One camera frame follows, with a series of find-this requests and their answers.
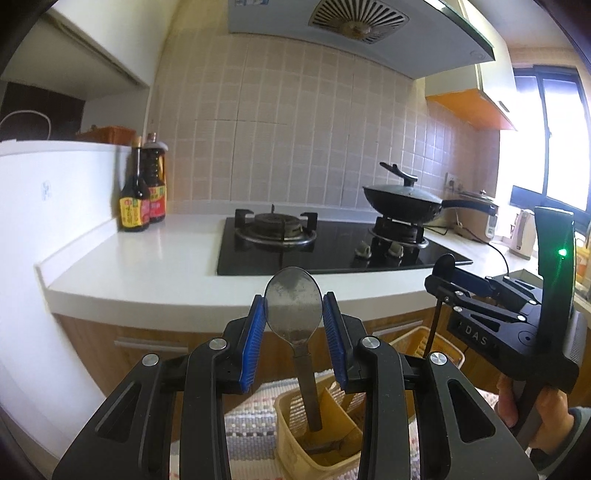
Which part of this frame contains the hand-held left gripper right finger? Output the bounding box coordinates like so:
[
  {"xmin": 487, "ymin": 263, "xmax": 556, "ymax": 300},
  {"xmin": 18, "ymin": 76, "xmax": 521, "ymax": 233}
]
[{"xmin": 322, "ymin": 291, "xmax": 540, "ymax": 480}]

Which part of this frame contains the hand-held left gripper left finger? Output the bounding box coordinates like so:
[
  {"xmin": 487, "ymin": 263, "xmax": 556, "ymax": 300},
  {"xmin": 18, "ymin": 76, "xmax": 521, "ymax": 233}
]
[{"xmin": 52, "ymin": 292, "xmax": 269, "ymax": 480}]

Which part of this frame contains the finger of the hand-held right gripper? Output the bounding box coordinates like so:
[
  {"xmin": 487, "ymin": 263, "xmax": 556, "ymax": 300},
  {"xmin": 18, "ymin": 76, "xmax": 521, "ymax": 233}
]
[
  {"xmin": 425, "ymin": 274, "xmax": 532, "ymax": 328},
  {"xmin": 450, "ymin": 267, "xmax": 542, "ymax": 305}
]

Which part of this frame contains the metal spoon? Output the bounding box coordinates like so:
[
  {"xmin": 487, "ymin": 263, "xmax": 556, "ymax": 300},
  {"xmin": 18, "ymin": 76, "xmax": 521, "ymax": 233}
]
[{"xmin": 264, "ymin": 267, "xmax": 324, "ymax": 432}]

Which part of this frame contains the yellow plastic utensil holder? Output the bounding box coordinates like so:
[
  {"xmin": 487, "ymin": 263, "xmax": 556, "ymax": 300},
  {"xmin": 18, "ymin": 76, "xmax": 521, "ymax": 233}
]
[{"xmin": 274, "ymin": 369, "xmax": 366, "ymax": 472}]

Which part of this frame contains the person's right forearm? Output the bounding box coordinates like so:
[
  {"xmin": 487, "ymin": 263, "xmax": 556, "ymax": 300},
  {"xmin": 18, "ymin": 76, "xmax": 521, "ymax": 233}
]
[{"xmin": 529, "ymin": 406, "xmax": 591, "ymax": 469}]

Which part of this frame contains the person's right hand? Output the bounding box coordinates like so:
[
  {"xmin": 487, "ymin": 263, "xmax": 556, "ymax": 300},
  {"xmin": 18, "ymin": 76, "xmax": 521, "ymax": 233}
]
[{"xmin": 496, "ymin": 371, "xmax": 577, "ymax": 455}]

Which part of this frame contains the white electric kettle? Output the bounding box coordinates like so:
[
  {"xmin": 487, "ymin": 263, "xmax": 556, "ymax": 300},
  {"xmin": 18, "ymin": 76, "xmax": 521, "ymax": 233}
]
[{"xmin": 509, "ymin": 209, "xmax": 537, "ymax": 259}]

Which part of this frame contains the yellow ribbed plastic basket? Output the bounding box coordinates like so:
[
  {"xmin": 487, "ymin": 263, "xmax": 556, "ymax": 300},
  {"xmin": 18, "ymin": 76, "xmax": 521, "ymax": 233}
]
[{"xmin": 390, "ymin": 325, "xmax": 465, "ymax": 370}]

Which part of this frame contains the white rice cooker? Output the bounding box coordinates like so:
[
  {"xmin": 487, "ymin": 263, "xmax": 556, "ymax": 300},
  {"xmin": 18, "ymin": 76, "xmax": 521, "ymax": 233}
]
[{"xmin": 458, "ymin": 189, "xmax": 500, "ymax": 243}]

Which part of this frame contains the black glass gas stove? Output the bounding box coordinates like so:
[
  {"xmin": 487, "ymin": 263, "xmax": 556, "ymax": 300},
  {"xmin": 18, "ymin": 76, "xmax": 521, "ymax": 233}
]
[{"xmin": 216, "ymin": 209, "xmax": 474, "ymax": 277}]

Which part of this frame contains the striped woven mat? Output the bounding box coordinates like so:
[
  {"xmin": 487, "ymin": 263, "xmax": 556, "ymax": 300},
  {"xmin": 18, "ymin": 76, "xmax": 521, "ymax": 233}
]
[{"xmin": 170, "ymin": 377, "xmax": 502, "ymax": 480}]

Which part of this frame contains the black gas burner grate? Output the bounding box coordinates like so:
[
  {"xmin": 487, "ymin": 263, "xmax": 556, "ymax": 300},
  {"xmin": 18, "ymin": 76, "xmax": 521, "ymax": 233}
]
[
  {"xmin": 234, "ymin": 209, "xmax": 318, "ymax": 250},
  {"xmin": 370, "ymin": 215, "xmax": 431, "ymax": 247}
]

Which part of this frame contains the wooden base cabinet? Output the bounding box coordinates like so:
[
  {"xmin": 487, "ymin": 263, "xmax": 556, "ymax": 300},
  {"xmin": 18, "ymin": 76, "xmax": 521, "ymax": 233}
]
[{"xmin": 52, "ymin": 307, "xmax": 437, "ymax": 444}]

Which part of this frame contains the black wok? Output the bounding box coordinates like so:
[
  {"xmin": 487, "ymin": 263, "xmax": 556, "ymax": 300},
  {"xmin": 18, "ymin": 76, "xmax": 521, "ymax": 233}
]
[{"xmin": 362, "ymin": 182, "xmax": 498, "ymax": 225}]

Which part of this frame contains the dark framed window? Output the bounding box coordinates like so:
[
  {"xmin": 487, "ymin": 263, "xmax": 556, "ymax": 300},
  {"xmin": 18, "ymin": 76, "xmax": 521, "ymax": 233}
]
[{"xmin": 509, "ymin": 65, "xmax": 591, "ymax": 234}]

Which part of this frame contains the slim dark soy sauce bottle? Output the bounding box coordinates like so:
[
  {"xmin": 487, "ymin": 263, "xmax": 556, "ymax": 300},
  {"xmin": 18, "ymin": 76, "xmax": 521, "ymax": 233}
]
[{"xmin": 119, "ymin": 136, "xmax": 151, "ymax": 233}]

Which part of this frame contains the large dark sauce bottle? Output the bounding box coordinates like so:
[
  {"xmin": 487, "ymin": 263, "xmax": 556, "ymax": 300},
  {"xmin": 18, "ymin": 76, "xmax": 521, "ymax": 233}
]
[{"xmin": 141, "ymin": 133, "xmax": 169, "ymax": 223}]

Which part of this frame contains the white refrigerator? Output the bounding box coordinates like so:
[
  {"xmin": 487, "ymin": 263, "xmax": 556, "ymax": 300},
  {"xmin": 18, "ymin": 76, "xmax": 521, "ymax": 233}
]
[{"xmin": 0, "ymin": 140, "xmax": 136, "ymax": 460}]

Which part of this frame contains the white range hood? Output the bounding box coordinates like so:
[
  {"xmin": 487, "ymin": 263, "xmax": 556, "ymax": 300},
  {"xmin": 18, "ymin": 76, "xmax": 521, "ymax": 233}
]
[{"xmin": 228, "ymin": 0, "xmax": 497, "ymax": 80}]

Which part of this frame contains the black power cable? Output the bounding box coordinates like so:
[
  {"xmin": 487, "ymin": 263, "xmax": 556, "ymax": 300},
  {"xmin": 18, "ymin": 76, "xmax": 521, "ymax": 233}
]
[{"xmin": 424, "ymin": 224, "xmax": 511, "ymax": 277}]

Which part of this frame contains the wok lid with black handle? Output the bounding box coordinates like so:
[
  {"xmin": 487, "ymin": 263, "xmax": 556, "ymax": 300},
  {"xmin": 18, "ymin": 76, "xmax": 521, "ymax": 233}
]
[{"xmin": 367, "ymin": 161, "xmax": 441, "ymax": 201}]

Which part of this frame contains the orange wall cabinet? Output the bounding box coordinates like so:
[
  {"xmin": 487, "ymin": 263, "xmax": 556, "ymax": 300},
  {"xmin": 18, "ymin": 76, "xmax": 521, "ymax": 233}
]
[{"xmin": 425, "ymin": 59, "xmax": 519, "ymax": 133}]

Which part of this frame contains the white cable loop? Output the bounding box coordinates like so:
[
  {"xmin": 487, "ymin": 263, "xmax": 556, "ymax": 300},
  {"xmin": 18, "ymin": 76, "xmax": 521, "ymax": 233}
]
[{"xmin": 0, "ymin": 111, "xmax": 53, "ymax": 142}]

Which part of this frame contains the white wall cabinet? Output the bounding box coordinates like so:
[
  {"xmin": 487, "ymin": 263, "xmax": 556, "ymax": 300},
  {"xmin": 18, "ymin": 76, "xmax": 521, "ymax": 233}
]
[{"xmin": 0, "ymin": 0, "xmax": 178, "ymax": 100}]

